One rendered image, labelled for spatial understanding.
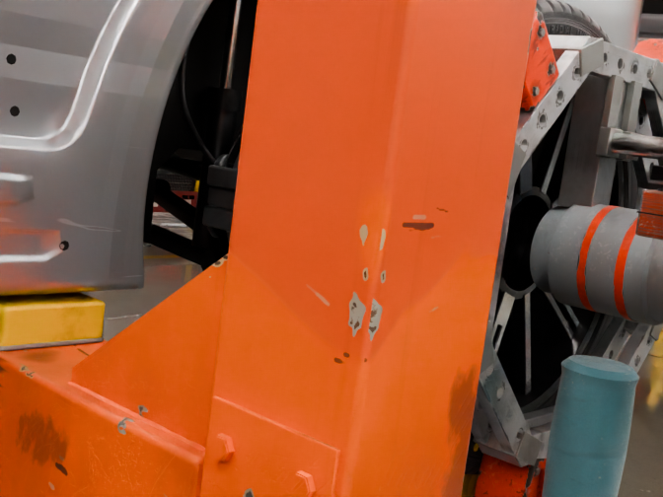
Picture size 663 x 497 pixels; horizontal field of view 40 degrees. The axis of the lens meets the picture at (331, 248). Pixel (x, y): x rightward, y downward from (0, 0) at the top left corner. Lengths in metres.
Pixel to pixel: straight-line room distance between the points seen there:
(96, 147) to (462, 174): 0.52
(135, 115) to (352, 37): 0.50
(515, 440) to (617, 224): 0.30
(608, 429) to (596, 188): 0.32
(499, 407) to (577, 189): 0.31
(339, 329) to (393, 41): 0.21
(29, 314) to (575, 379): 0.63
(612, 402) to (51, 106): 0.72
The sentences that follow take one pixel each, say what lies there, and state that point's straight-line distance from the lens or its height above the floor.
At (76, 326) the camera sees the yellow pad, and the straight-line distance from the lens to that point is 1.13.
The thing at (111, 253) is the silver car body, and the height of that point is 0.79.
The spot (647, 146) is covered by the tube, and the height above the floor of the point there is 1.00.
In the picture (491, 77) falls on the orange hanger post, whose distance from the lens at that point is 0.72.
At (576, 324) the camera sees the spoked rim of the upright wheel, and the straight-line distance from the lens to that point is 1.49.
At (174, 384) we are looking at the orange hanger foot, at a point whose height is 0.72.
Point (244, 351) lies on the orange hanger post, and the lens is 0.74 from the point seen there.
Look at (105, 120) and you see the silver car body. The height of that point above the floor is 0.95.
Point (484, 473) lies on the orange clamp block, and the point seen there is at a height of 0.55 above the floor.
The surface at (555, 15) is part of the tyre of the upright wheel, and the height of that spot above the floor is 1.15.
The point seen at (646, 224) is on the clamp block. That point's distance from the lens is 1.02.
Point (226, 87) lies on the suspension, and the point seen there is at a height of 1.02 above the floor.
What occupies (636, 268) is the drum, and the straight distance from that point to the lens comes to 1.16.
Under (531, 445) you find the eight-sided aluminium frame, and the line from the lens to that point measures 1.21.
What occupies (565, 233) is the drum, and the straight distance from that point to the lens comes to 1.21.
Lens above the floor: 0.96
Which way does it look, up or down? 7 degrees down
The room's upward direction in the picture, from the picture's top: 7 degrees clockwise
